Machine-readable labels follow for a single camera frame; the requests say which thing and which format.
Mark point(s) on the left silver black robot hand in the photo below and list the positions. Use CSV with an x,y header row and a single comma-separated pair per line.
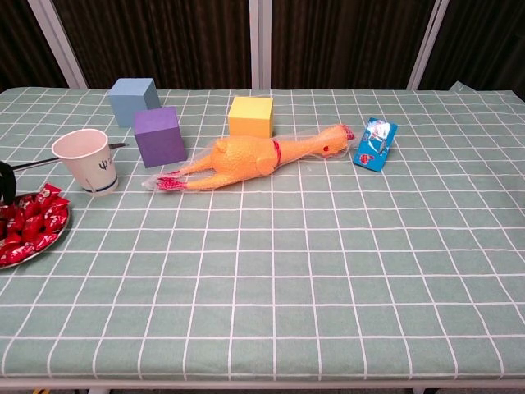
x,y
10,182

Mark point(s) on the red candies heap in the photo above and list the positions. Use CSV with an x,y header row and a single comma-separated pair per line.
x,y
33,223

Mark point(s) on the round metal plate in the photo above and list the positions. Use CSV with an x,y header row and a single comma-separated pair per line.
x,y
55,242

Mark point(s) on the white paper cup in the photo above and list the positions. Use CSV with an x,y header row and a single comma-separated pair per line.
x,y
90,164

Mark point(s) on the metal butter knife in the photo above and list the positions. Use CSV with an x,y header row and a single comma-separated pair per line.
x,y
37,163

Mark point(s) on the light blue foam cube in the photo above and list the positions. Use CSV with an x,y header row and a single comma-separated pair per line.
x,y
131,100

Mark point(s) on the purple foam cube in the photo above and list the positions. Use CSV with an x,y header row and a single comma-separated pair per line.
x,y
160,141

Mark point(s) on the yellow rubber chicken toy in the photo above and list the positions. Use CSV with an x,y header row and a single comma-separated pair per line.
x,y
242,162

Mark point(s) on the yellow foam cube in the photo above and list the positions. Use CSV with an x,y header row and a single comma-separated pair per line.
x,y
250,119

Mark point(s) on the green checkered tablecloth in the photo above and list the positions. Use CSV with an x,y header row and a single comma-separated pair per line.
x,y
287,267

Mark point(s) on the blue snack packet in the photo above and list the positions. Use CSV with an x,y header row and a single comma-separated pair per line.
x,y
375,145

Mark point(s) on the dark partition screen white frame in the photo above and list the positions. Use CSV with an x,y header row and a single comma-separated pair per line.
x,y
164,41

